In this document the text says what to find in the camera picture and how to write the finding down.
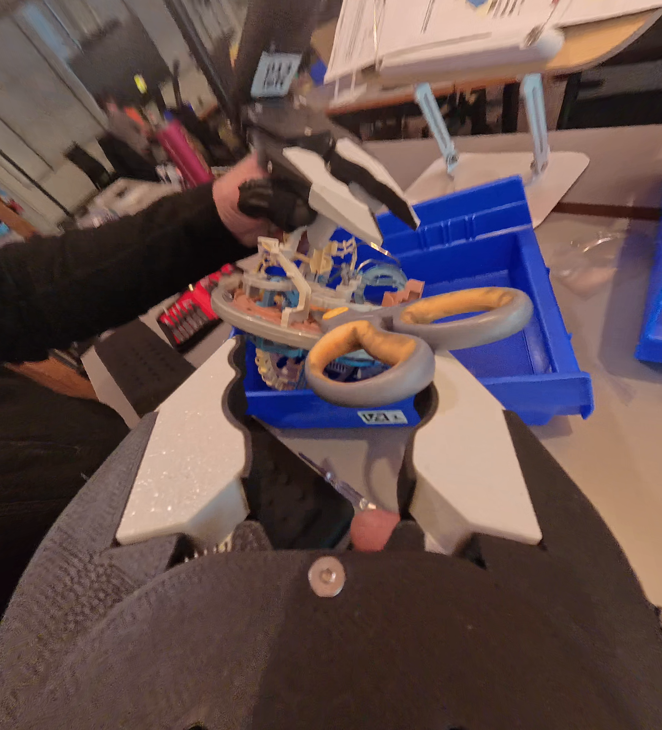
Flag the pink metal bottle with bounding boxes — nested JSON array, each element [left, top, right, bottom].
[[157, 120, 215, 187]]

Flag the red black tool kit case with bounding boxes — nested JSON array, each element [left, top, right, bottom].
[[157, 265, 238, 346]]

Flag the black dotted wrist rest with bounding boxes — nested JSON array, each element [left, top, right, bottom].
[[94, 319, 356, 549]]

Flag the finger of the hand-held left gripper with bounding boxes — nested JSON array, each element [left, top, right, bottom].
[[282, 147, 384, 247], [331, 138, 421, 230]]

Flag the person's left hand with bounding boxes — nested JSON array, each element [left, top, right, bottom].
[[212, 156, 279, 248]]

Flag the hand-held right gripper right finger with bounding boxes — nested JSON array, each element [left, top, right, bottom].
[[396, 351, 544, 557]]

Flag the grey orange handled scissors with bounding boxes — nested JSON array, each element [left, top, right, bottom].
[[302, 285, 535, 408]]

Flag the plastic ball maze puzzle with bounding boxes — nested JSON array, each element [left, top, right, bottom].
[[210, 231, 426, 394]]

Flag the person's left forearm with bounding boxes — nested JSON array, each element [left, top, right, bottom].
[[0, 182, 252, 363]]

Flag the person's right hand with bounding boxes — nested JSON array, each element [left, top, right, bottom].
[[349, 510, 402, 552]]

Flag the clear plastic shell piece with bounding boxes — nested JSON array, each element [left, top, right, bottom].
[[553, 231, 629, 293]]

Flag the clear handled screwdriver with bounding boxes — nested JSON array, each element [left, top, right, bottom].
[[297, 451, 379, 512]]

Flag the small blue plastic bin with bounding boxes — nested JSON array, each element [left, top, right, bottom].
[[231, 176, 594, 430]]

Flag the person's black clothing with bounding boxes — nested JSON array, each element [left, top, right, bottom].
[[0, 356, 133, 685]]

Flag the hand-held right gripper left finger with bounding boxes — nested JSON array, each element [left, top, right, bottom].
[[114, 336, 252, 547]]

